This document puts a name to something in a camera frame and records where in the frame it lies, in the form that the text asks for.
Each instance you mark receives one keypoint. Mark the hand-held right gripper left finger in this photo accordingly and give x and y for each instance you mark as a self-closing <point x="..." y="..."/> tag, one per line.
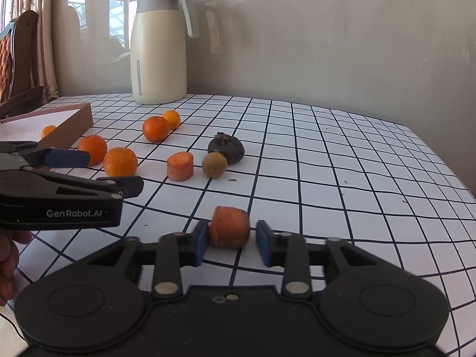
<point x="200" y="244"/>

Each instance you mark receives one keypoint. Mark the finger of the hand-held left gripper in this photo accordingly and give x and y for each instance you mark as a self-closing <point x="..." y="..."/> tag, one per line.
<point x="68" y="158"/>
<point x="126" y="186"/>

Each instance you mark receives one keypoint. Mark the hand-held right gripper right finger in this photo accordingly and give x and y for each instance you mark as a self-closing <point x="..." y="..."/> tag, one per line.
<point x="264" y="244"/>

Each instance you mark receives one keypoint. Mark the orange carrot piece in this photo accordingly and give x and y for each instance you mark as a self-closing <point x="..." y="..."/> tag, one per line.
<point x="228" y="230"/>
<point x="180" y="167"/>

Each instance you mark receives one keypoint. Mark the small orange tangerine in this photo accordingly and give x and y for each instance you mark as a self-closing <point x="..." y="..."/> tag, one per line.
<point x="173" y="119"/>
<point x="48" y="131"/>

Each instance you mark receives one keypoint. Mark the brown cardboard box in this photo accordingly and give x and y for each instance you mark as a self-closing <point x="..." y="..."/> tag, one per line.
<point x="26" y="124"/>

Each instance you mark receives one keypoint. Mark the brown kiwi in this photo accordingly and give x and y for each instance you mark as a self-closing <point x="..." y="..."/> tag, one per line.
<point x="214" y="165"/>

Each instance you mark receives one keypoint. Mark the dark purple mangosteen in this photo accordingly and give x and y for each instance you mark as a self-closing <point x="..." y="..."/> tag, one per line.
<point x="228" y="148"/>

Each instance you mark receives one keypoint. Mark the person's left hand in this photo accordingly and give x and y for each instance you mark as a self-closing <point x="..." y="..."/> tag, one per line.
<point x="7" y="264"/>

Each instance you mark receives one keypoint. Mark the white checkered tablecloth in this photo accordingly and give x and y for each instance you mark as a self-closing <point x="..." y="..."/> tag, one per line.
<point x="334" y="174"/>

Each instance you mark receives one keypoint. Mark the wooden sofa with orange cushion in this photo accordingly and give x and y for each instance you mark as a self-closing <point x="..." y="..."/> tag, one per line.
<point x="22" y="52"/>

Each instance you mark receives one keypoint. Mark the beige curtain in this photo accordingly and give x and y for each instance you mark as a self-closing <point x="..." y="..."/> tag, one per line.
<point x="44" y="26"/>

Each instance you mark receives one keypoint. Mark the cream thermos jug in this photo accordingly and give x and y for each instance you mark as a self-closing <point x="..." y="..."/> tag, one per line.
<point x="160" y="52"/>

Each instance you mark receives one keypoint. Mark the blue object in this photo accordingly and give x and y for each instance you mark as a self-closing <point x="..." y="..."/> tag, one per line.
<point x="9" y="26"/>

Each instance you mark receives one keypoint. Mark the window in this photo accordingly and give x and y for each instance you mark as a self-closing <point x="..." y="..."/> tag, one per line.
<point x="3" y="0"/>

